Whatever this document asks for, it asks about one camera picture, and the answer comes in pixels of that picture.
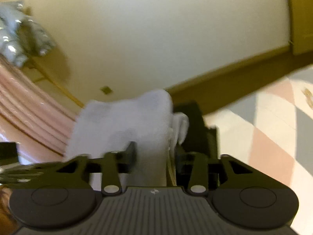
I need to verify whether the grey-purple shirt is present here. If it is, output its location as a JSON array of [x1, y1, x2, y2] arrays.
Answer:
[[65, 90, 189, 187]]

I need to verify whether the pink curtain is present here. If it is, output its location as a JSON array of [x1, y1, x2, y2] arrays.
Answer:
[[1, 58, 75, 162]]

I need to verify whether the checkered teddy bear quilt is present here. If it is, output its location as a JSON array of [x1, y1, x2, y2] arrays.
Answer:
[[204, 67, 312, 234]]

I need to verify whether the silver patterned fabric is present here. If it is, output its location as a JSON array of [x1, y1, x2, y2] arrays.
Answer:
[[1, 0, 55, 68]]

